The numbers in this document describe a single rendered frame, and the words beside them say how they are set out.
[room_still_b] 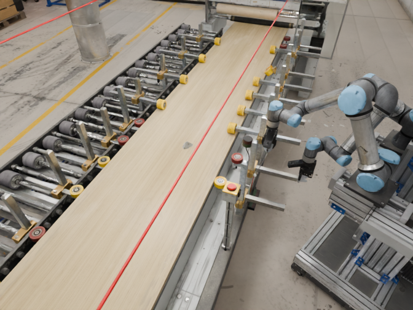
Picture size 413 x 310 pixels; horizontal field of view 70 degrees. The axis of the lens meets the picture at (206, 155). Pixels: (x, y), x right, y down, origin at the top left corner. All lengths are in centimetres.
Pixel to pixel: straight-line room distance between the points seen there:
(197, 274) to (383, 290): 132
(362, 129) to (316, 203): 166
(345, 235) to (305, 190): 70
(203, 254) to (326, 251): 105
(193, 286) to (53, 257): 74
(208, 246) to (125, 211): 55
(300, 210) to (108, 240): 188
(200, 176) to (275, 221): 115
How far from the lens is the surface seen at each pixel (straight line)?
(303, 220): 292
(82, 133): 210
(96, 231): 175
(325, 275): 242
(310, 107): 176
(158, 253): 160
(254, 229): 277
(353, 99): 146
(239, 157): 203
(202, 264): 187
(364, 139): 155
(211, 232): 197
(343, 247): 262
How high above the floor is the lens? 228
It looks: 43 degrees down
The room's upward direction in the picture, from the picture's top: straight up
